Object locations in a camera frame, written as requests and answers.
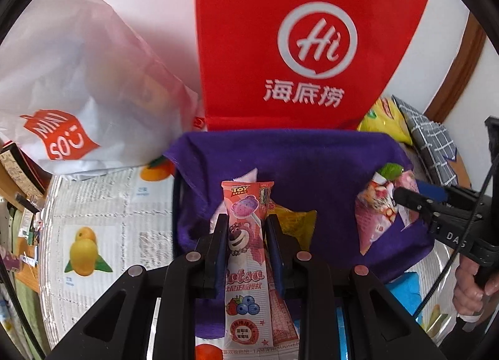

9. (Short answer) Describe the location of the patterned box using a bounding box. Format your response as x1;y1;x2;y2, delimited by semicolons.
0;142;49;212

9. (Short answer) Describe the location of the brown wooden door frame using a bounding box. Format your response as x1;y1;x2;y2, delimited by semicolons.
425;11;488;123

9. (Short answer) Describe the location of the pink cartoon snack packet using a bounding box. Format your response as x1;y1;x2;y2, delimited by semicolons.
356;171;424;255

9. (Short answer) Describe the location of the red paper bag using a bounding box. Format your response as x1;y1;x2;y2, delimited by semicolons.
195;0;429;132

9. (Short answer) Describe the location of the black cable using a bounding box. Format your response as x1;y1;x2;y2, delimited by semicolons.
413;161;499;319

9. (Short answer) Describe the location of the yellow snack packet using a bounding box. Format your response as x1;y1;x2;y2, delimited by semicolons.
273;202;316;251

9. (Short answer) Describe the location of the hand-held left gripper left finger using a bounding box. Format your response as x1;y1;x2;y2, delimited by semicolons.
51;214;230;360

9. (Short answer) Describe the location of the green snack packet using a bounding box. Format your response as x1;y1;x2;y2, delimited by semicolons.
376;163;406;183

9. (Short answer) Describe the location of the pink bear lollipop packet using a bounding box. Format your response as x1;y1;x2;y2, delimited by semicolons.
220;180;275;355

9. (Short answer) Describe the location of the yellow chips bag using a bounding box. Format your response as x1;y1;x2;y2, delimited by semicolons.
359;97;414;146

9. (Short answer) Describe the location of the lattice print snack packet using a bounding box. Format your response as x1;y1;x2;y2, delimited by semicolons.
267;286;301;347

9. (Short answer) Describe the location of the white plastic bag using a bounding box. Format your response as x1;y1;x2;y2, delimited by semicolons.
0;0;207;177

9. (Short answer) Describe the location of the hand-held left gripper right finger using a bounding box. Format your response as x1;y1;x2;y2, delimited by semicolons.
265;214;447;360

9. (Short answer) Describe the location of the purple towel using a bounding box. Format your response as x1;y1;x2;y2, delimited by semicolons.
164;128;435;339

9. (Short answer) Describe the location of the person's right hand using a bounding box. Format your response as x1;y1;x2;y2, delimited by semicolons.
454;256;492;322

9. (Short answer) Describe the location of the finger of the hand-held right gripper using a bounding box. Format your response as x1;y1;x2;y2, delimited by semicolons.
393;187;468;225
415;180;482;205

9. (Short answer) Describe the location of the grey checked star cloth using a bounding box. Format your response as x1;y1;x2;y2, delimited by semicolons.
392;95;458;189

